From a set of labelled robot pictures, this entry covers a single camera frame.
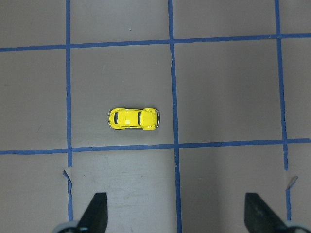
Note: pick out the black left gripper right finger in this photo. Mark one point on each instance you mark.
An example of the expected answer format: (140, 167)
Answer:
(259, 217)

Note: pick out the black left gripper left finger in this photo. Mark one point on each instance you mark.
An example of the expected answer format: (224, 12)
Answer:
(94, 219)

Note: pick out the yellow toy beetle car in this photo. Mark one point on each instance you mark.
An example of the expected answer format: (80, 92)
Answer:
(128, 118)

